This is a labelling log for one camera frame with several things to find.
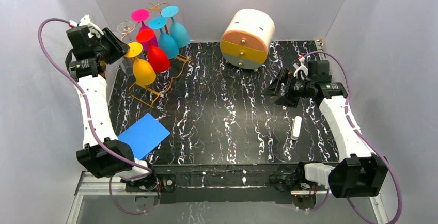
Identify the gold wire glass rack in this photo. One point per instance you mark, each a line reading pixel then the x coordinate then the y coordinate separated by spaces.
pixel 148 95

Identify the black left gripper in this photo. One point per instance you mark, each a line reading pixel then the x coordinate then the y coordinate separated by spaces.
pixel 111 44

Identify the teal wine glass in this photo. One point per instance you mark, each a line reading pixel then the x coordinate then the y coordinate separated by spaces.
pixel 165 41
pixel 177 31

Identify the round pastel drawer cabinet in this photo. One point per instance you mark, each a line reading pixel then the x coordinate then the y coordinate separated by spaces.
pixel 247 39

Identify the red plastic wine glass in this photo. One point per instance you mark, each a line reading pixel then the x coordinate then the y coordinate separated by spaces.
pixel 155 55

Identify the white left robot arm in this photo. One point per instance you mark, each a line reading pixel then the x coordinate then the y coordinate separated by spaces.
pixel 103 154

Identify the rear clear wine glass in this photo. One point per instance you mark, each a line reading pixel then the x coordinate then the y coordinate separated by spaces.
pixel 125 28

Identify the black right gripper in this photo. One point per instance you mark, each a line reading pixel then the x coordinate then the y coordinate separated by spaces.
pixel 291 88

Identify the rear teal wine glass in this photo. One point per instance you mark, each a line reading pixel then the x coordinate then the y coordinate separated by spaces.
pixel 177 31

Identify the clear wine glass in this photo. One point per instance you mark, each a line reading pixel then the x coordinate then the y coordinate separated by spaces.
pixel 126 65
pixel 125 28

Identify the front teal wine glass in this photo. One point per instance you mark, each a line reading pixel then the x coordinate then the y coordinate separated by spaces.
pixel 165 41

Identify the white oblong remote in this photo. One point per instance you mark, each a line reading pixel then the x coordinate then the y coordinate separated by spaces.
pixel 296 128

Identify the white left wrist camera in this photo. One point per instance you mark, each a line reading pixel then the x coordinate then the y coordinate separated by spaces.
pixel 87 20

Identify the blue flat card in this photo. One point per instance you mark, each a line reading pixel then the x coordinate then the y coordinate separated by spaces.
pixel 144 136

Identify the magenta plastic wine glass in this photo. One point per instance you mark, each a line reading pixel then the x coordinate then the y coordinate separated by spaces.
pixel 141 15

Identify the front clear wine glass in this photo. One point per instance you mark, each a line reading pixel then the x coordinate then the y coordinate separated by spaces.
pixel 126 65

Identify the yellow plastic wine glass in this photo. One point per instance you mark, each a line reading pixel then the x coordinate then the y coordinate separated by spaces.
pixel 142 70

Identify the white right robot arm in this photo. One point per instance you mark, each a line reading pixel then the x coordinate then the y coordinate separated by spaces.
pixel 361 172

